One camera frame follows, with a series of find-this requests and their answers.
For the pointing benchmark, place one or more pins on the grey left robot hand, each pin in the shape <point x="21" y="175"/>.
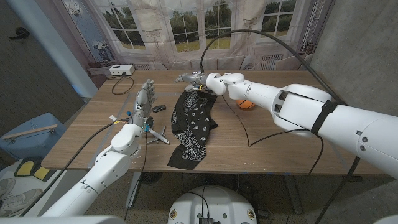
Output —
<point x="143" y="102"/>

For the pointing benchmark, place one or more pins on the black paisley bandana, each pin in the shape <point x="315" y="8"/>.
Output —
<point x="192" y="124"/>

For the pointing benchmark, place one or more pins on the printed window backdrop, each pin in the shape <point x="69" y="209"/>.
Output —
<point x="192" y="18"/>

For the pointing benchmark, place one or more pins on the small black toy car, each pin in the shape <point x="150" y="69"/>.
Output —
<point x="159" y="108"/>

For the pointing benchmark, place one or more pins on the grey white sneaker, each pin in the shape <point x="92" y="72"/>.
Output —
<point x="18" y="202"/>
<point x="6" y="186"/>

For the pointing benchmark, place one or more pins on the yellow and black pad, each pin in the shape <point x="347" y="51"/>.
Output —
<point x="26" y="168"/>

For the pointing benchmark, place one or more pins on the white pillar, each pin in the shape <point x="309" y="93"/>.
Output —
<point x="53" y="46"/>

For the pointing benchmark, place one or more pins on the blue storage bin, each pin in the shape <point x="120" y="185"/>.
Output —
<point x="31" y="146"/>

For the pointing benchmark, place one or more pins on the white toy airplane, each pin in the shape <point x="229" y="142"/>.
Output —
<point x="160" y="136"/>

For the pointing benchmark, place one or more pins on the white power box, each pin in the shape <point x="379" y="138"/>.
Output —
<point x="122" y="69"/>

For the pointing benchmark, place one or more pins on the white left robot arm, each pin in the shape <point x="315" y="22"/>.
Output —
<point x="102" y="174"/>

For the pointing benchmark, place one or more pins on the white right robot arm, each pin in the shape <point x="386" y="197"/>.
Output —
<point x="298" y="109"/>

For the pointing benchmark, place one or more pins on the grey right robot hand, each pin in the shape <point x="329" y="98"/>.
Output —
<point x="197" y="79"/>

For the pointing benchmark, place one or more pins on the grey table leg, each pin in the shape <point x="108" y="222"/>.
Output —
<point x="133" y="189"/>
<point x="293" y="193"/>

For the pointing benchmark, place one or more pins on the white robot torso base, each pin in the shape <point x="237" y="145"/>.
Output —
<point x="217" y="202"/>

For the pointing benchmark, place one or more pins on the small orange basketball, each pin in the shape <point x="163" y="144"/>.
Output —
<point x="245" y="104"/>

